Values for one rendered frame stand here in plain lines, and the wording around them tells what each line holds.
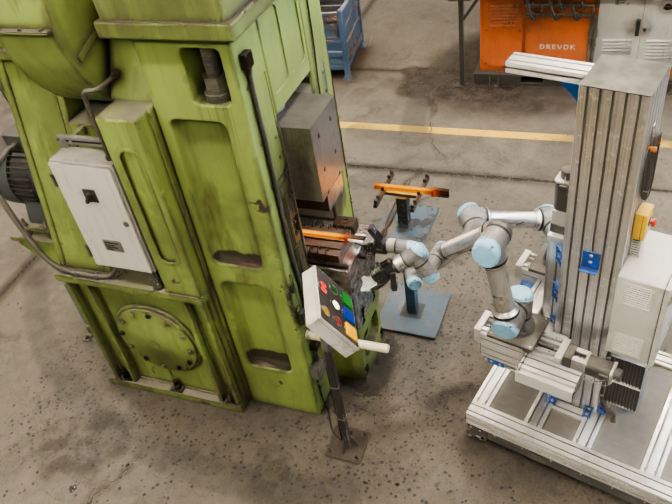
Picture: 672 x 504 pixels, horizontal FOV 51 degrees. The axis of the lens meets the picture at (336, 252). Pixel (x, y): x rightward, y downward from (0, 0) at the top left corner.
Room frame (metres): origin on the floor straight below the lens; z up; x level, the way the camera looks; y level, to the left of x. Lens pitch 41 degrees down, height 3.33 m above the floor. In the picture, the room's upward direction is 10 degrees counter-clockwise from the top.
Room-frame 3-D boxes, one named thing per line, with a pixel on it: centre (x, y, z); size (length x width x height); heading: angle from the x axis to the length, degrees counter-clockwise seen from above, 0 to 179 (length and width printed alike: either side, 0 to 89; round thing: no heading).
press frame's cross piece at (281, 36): (2.98, 0.25, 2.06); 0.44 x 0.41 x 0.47; 63
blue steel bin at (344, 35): (7.00, -0.03, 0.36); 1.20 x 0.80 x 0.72; 70
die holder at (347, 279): (2.93, 0.12, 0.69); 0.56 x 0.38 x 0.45; 63
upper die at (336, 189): (2.88, 0.14, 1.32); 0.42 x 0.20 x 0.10; 63
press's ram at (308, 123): (2.91, 0.12, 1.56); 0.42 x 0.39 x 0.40; 63
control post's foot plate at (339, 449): (2.24, 0.13, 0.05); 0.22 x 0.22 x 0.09; 63
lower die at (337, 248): (2.88, 0.14, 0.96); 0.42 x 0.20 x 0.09; 63
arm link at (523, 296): (2.15, -0.77, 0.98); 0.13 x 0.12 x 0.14; 142
